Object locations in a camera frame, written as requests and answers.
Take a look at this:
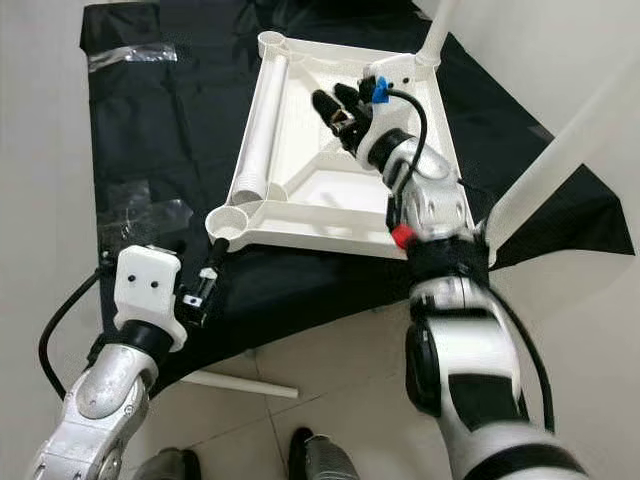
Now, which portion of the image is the white plastic children table top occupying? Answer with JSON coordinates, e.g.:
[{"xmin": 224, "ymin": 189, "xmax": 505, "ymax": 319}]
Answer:
[{"xmin": 205, "ymin": 30, "xmax": 488, "ymax": 263}]

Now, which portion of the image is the black left robot foot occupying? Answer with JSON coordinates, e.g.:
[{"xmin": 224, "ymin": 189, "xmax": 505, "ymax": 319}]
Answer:
[{"xmin": 135, "ymin": 448, "xmax": 203, "ymax": 480}]

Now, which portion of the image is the black tablecloth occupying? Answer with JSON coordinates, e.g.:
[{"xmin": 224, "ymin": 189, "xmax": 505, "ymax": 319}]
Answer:
[{"xmin": 80, "ymin": 0, "xmax": 636, "ymax": 396}]

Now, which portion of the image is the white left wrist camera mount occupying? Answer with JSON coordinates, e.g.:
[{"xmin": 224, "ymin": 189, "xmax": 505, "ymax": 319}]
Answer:
[{"xmin": 113, "ymin": 245, "xmax": 187, "ymax": 352}]

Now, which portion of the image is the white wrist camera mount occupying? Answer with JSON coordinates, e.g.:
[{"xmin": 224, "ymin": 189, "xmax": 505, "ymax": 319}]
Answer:
[
  {"xmin": 360, "ymin": 58, "xmax": 423, "ymax": 169},
  {"xmin": 113, "ymin": 245, "xmax": 187, "ymax": 352}
]

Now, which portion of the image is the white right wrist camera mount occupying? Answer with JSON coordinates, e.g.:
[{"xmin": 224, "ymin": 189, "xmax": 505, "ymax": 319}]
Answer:
[{"xmin": 360, "ymin": 58, "xmax": 423, "ymax": 169}]

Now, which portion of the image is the black robot foot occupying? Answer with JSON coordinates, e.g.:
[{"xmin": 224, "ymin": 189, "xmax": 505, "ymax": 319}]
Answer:
[
  {"xmin": 135, "ymin": 448, "xmax": 203, "ymax": 480},
  {"xmin": 288, "ymin": 428, "xmax": 363, "ymax": 480}
]

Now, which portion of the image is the clear tape strip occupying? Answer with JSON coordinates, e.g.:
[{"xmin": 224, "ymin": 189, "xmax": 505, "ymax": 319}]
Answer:
[{"xmin": 88, "ymin": 43, "xmax": 177, "ymax": 74}]

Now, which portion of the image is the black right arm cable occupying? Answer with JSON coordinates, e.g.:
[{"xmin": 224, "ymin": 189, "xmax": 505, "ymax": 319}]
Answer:
[{"xmin": 388, "ymin": 88, "xmax": 431, "ymax": 196}]

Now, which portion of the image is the black right robot foot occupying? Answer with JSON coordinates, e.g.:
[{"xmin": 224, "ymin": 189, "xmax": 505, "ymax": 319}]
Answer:
[{"xmin": 288, "ymin": 428, "xmax": 363, "ymax": 480}]

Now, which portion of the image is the crossed clear tape patch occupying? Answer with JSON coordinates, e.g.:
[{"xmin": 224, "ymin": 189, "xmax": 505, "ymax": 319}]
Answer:
[{"xmin": 100, "ymin": 180, "xmax": 194, "ymax": 264}]

